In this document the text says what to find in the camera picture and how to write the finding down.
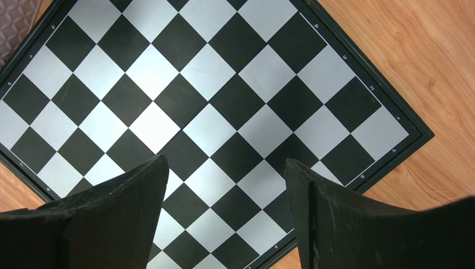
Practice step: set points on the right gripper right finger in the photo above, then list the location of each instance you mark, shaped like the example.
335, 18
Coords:
336, 227

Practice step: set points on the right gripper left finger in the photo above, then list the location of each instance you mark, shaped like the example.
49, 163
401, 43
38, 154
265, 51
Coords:
110, 225

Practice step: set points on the folding chess board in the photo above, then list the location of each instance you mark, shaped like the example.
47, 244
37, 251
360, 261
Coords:
226, 90

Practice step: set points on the pink tin box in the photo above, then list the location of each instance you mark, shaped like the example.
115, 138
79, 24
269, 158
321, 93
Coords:
17, 19

